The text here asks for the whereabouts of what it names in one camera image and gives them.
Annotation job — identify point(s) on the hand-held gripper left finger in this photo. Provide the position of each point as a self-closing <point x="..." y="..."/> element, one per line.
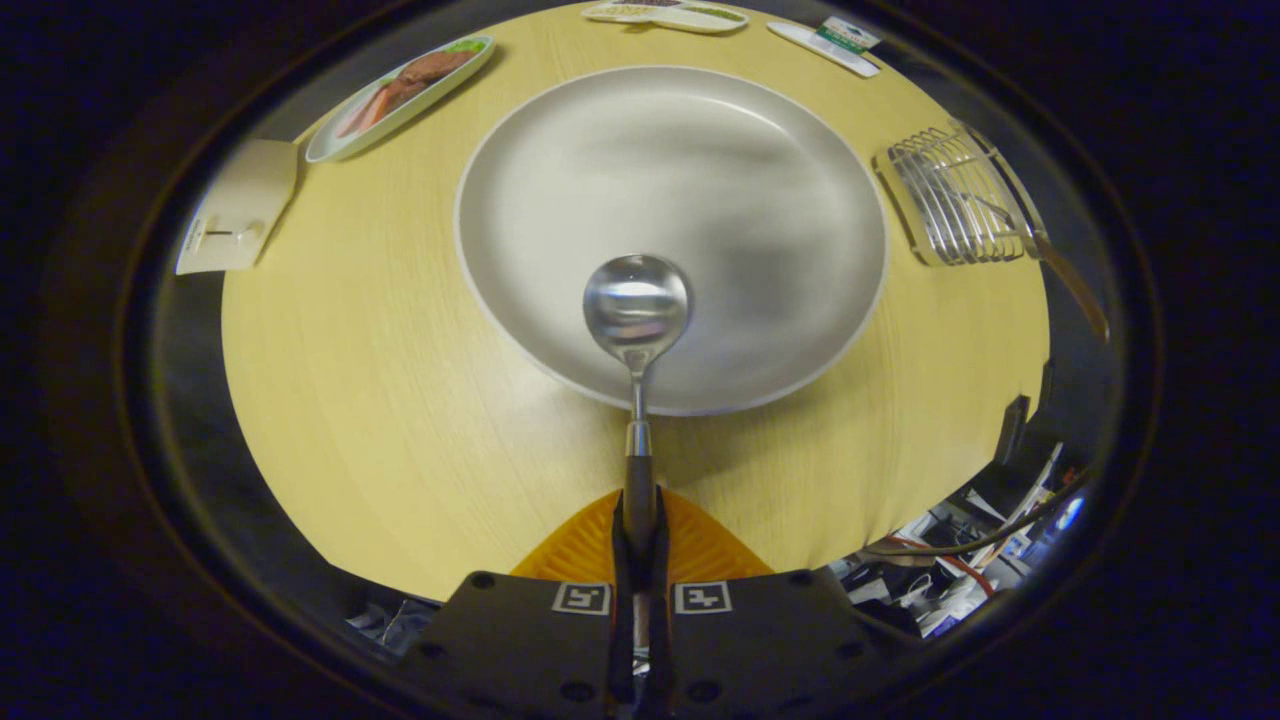
<point x="619" y="570"/>

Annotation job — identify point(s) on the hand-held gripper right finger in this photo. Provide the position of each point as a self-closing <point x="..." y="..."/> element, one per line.
<point x="661" y="570"/>

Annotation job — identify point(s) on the white empty plate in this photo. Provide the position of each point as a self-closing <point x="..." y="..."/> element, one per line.
<point x="700" y="160"/>

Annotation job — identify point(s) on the light green food plate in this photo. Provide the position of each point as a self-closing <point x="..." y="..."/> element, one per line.
<point x="335" y="145"/>

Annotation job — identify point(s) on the white toaster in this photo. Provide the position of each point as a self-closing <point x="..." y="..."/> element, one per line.
<point x="240" y="210"/>

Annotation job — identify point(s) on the brown meat slices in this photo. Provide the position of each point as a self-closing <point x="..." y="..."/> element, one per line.
<point x="420" y="75"/>

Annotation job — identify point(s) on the white square coaster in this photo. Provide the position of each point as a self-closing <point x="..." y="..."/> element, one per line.
<point x="820" y="48"/>

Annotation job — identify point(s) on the green lettuce leaf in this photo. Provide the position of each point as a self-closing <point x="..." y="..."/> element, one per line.
<point x="468" y="45"/>

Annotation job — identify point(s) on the white divided condiment dish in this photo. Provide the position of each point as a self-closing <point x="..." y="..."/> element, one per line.
<point x="690" y="22"/>

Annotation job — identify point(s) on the yellow grains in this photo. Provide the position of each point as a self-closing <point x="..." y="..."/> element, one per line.
<point x="618" y="12"/>

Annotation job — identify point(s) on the green beans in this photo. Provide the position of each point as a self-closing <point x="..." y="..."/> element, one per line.
<point x="722" y="12"/>

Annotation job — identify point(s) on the clear plastic water bottle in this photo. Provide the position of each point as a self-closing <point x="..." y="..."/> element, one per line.
<point x="845" y="35"/>

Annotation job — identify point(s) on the black table bracket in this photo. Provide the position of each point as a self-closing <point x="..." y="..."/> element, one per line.
<point x="1046" y="385"/>
<point x="1012" y="430"/>

